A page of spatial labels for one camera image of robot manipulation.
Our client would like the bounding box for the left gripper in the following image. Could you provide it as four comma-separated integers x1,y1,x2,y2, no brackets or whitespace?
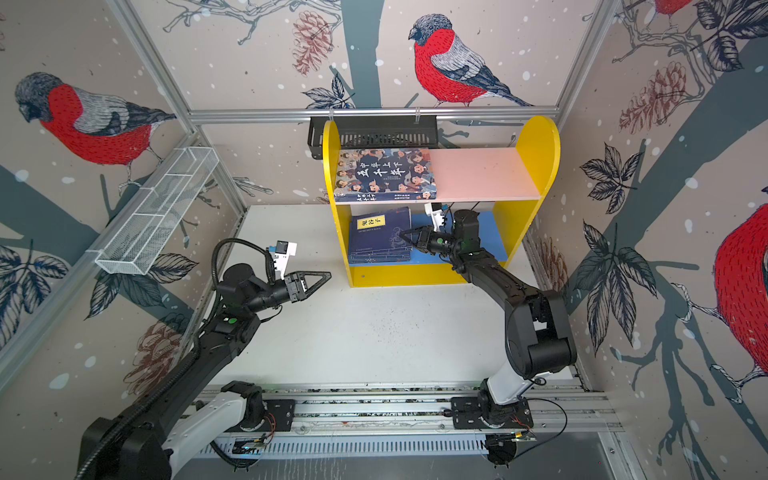
246,270,330,316

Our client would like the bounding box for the blue book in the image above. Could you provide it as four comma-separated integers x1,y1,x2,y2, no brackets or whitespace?
348,207,412,256
348,242,412,264

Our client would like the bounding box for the large illustrated box book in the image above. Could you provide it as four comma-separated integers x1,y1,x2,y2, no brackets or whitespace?
333,148,438,202

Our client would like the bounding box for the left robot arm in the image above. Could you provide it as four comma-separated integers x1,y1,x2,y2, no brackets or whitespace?
75,263,332,479

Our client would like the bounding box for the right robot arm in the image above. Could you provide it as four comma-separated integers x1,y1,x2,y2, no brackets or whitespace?
399,209,577,429

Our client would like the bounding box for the yellow pink blue bookshelf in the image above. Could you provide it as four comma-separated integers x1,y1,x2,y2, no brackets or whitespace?
330,116,561,288

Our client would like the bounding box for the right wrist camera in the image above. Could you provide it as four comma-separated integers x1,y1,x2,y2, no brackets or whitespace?
424,202,446,232

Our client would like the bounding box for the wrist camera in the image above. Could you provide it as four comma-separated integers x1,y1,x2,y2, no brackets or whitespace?
424,202,446,232
268,240,298,280

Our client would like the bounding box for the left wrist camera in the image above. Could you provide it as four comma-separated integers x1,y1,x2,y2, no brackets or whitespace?
268,240,298,280

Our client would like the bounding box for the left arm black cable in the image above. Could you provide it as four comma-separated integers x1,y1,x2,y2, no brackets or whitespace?
211,237,271,289

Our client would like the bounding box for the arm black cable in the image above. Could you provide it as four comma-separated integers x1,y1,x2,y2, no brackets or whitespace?
497,397,569,463
211,237,271,289

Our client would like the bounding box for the black slotted wall basket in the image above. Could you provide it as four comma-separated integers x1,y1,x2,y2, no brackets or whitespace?
335,115,438,149

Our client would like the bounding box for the white wire mesh basket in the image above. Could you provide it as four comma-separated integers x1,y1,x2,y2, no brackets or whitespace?
95,146,219,275

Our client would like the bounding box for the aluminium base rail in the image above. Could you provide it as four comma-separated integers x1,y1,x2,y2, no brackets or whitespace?
178,383,624,462

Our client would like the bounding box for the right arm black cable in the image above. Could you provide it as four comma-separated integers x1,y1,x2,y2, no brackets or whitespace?
497,397,569,463

